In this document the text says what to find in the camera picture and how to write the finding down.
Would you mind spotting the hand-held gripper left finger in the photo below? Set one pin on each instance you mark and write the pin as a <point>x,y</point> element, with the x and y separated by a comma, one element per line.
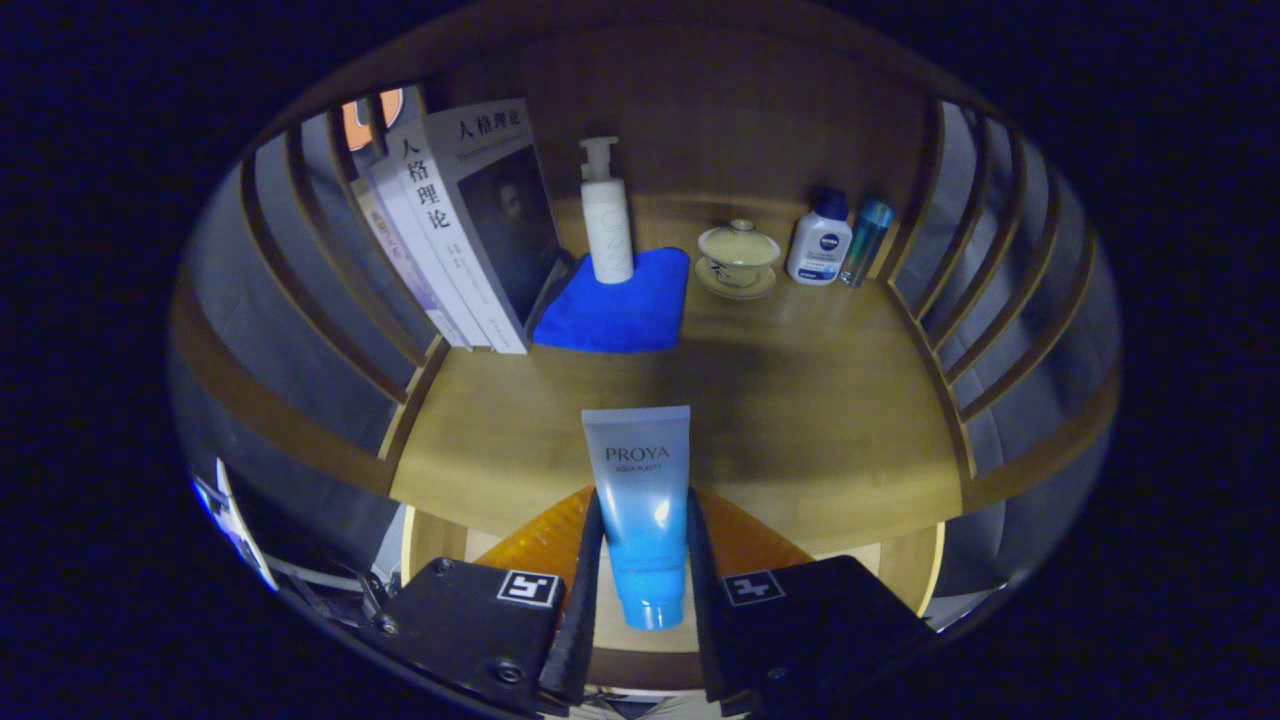
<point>580,620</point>

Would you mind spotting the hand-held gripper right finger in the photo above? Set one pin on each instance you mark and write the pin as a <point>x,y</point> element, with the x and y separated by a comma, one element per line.
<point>710,620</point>

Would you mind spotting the blue cleanser tube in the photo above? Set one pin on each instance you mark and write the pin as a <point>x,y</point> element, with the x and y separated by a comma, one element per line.
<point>640,500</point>

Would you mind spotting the wooden countertop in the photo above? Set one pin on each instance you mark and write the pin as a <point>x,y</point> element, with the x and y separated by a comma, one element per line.
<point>800,400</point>

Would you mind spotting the wooden cabinet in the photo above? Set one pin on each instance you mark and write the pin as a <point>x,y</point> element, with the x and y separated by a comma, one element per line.
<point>700,120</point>

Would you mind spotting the blue folded cloth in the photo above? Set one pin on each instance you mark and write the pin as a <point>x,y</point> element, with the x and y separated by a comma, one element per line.
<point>610,315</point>

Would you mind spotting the lidded ceramic tea cup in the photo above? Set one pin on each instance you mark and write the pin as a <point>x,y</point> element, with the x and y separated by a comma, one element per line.
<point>738,258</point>

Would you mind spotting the white lotion bottle blue cap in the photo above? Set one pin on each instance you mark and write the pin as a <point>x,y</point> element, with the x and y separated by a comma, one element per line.
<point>818,245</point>

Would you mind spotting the white pump bottle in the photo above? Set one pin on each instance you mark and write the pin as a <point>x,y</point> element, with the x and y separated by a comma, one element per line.
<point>607,230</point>

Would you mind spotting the pale purple book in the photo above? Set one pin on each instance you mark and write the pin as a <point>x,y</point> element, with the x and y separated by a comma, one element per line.
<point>395,260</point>

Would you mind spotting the thick white book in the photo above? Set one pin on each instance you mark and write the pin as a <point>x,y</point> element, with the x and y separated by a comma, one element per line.
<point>500,220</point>

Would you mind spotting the teal spray bottle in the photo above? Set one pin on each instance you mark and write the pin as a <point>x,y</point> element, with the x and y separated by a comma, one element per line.
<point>866,240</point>

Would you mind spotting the thin white book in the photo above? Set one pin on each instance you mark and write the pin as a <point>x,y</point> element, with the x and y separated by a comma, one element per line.
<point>430,215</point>

